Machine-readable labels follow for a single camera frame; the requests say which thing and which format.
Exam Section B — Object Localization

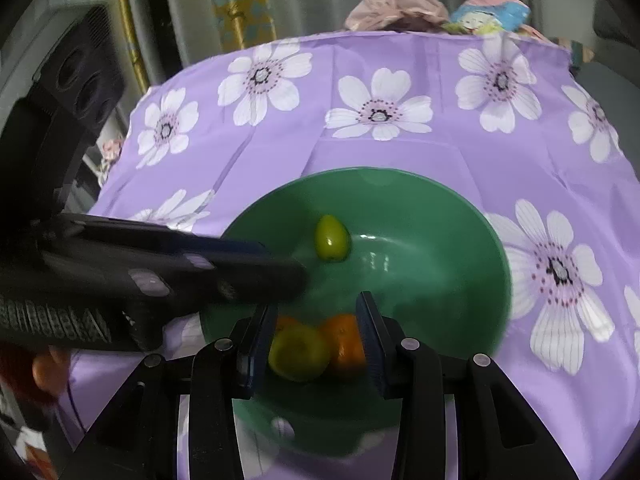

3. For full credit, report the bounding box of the small green pointed fruit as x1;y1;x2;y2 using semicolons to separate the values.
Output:
314;214;351;262

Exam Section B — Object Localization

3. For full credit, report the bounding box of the yellow-green lemon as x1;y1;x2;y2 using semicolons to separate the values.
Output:
268;324;332;383

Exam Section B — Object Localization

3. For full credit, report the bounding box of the black speaker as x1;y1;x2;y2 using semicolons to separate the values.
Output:
30;4;126;133

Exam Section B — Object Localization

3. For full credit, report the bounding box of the cartoon printed cloth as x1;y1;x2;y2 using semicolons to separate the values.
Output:
447;0;531;36

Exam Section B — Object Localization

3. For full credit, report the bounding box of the purple floral tablecloth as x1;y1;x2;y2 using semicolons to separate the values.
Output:
55;30;640;480

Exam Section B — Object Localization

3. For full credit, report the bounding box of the pink crumpled cloth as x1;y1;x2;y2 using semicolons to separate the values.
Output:
345;0;451;33

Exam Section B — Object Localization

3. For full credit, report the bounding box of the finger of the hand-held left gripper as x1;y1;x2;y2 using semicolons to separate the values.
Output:
42;254;308;307
30;212;268;268

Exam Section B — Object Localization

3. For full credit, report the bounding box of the red white patterned cloth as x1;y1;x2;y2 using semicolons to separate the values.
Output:
0;410;56;480

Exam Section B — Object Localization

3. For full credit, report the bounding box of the person's left hand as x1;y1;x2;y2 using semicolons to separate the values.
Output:
0;345;71;406

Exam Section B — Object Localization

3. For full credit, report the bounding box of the large orange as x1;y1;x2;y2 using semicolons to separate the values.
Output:
320;313;368;380

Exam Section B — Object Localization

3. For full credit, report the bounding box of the green bowl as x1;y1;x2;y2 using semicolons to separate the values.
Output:
200;166;513;458

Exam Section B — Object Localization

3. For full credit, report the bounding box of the yellow patterned hanging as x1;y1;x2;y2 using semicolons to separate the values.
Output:
205;0;278;53

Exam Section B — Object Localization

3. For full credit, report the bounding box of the yellow curved pipe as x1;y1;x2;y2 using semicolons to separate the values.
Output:
116;0;151;92

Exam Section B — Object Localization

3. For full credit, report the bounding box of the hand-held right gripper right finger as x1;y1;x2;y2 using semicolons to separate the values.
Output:
355;291;581;480

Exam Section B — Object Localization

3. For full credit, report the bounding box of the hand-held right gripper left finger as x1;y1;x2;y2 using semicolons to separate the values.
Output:
60;302;280;480

